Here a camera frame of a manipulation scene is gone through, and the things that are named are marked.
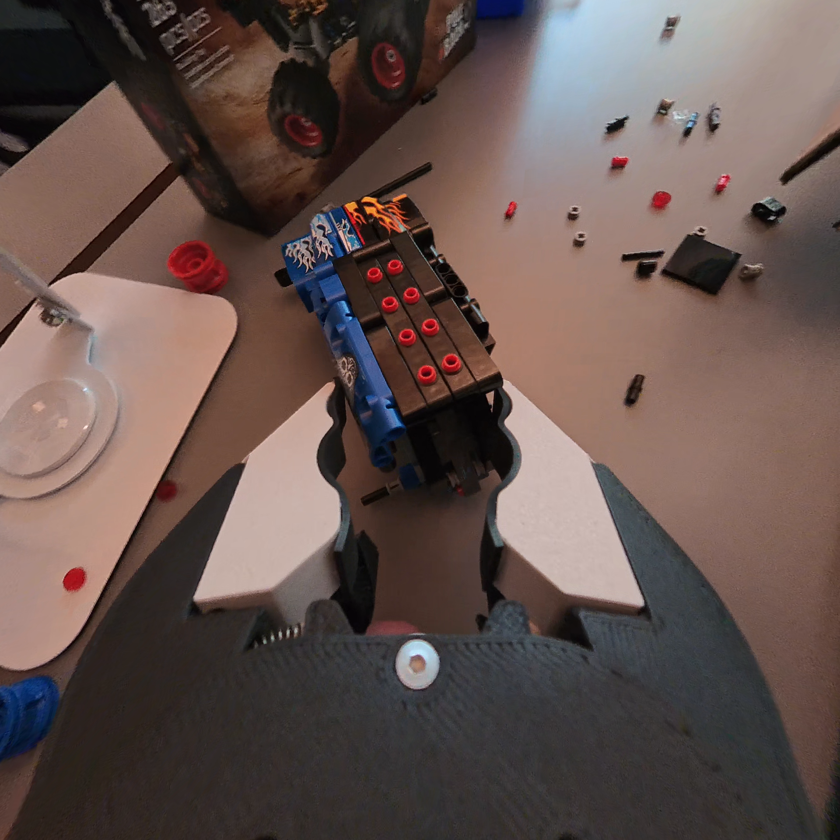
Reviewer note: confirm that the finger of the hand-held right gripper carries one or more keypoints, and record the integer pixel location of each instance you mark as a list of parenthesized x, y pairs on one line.
[(814, 154)]

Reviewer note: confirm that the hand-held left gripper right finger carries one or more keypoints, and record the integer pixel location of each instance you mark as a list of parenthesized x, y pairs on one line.
[(564, 525)]

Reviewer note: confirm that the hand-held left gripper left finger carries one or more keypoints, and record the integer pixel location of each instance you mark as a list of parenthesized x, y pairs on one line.
[(275, 525)]

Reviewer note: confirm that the small black toy pin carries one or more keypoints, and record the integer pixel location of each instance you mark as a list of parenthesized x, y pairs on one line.
[(634, 390), (617, 123)]

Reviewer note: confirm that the flame-printed toy truck model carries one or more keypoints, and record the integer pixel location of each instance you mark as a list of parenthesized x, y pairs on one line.
[(420, 328)]

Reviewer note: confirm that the grey desk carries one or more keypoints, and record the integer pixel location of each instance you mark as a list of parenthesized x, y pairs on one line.
[(590, 459)]

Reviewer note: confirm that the small dark toy pin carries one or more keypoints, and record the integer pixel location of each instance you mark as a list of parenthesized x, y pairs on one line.
[(690, 123), (714, 117)]

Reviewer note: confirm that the black flat square toy panel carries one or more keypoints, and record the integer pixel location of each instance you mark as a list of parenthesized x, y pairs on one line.
[(701, 264)]

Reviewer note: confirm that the black toy pin bar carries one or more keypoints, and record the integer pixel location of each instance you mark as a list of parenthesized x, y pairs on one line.
[(643, 254)]

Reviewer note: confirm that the small black toy bush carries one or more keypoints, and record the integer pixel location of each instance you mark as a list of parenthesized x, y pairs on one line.
[(646, 268)]

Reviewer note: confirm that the small red round stud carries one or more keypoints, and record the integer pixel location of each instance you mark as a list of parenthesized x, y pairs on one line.
[(74, 579)]

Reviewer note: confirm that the white book stand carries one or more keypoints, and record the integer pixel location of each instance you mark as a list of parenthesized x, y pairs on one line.
[(164, 341)]

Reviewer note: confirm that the red toy wheel rim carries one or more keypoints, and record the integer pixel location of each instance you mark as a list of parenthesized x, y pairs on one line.
[(197, 266)]

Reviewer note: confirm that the blue toy wheel rim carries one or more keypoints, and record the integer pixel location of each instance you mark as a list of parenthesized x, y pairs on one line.
[(23, 715)]

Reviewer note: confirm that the blue storage bin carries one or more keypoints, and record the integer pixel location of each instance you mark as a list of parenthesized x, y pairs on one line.
[(499, 6)]

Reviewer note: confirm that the black long toy axle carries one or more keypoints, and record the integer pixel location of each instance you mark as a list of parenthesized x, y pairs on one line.
[(403, 180)]

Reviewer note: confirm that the toy truck set box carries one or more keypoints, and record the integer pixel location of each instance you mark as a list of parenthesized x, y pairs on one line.
[(262, 131)]

